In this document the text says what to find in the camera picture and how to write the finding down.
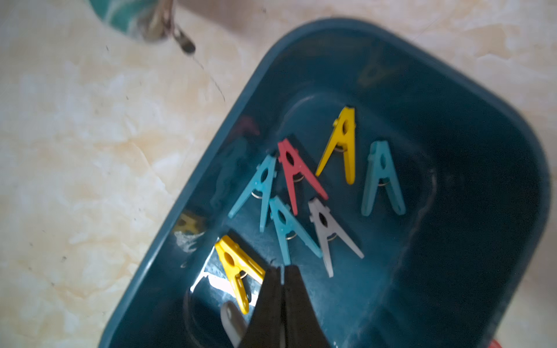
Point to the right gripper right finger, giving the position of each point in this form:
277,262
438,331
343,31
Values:
302,328

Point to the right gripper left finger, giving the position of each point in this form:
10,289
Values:
266,327

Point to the red clothespin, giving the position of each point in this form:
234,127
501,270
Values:
293,165

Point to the grey clothespin top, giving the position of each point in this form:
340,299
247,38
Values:
326,226

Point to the yellow clothespin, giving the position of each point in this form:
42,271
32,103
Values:
343,136
234,261

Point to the teal plastic storage box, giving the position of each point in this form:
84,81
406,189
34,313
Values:
474,179

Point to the patterned cushion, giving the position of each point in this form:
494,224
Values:
147,21

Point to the teal clothespin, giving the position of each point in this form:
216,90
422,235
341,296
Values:
381,170
285,223
262,181

